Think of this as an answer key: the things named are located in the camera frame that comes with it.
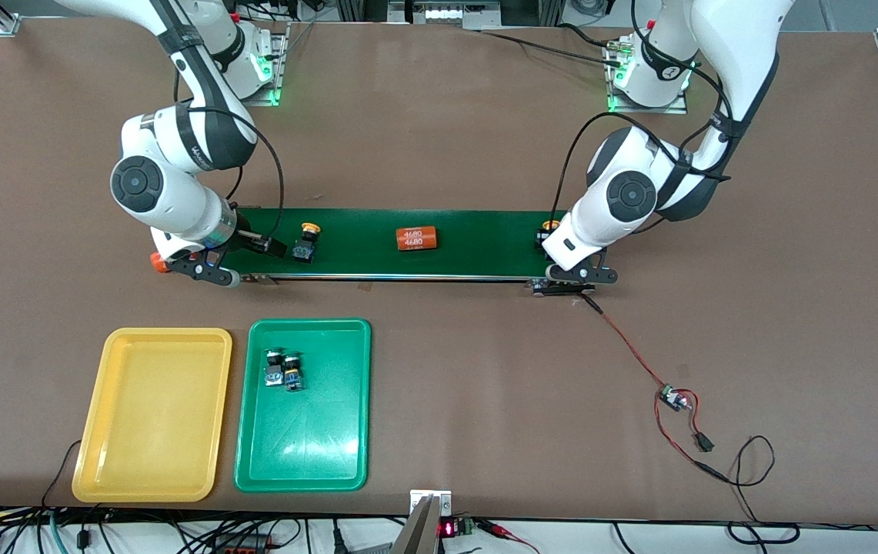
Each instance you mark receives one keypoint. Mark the silver electronics box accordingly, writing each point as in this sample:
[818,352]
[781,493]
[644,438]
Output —
[446,14]

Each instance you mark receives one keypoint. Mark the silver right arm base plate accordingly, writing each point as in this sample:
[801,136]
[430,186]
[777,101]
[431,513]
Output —
[278,77]

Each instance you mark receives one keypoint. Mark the orange cylinder white 4680 print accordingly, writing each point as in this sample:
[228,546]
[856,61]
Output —
[416,238]
[155,261]

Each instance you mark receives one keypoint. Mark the orange power strip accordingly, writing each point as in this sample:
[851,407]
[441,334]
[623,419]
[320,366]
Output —
[242,548]

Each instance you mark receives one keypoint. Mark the green push button switch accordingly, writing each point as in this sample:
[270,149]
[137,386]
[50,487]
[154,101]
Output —
[294,377]
[275,373]

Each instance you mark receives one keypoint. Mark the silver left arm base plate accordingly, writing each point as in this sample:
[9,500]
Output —
[669,108]

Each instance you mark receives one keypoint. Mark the small motor controller board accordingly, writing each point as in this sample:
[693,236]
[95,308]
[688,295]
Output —
[671,397]

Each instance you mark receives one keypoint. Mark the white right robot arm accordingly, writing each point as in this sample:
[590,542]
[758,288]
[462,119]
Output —
[169,208]

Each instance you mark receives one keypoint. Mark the green belt conveyor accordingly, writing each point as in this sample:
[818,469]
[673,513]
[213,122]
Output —
[485,254]

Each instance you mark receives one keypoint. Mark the yellow plastic tray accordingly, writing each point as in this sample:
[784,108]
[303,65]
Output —
[152,415]

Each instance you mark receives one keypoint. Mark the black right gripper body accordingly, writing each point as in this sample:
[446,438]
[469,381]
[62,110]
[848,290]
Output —
[248,241]

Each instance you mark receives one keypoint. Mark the red clip lead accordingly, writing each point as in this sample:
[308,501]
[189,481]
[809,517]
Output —
[500,529]

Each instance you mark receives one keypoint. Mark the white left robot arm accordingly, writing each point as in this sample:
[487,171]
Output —
[739,38]

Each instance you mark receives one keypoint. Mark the red LED display module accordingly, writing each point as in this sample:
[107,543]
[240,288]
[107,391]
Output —
[448,529]

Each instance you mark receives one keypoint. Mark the yellow push button switch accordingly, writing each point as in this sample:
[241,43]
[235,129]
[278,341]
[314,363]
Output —
[306,246]
[551,225]

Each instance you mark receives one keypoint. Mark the silver camera mount bracket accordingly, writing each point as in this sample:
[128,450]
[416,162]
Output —
[429,504]

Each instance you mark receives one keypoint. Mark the green plastic tray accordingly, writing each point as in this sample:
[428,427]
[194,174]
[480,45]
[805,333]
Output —
[323,431]

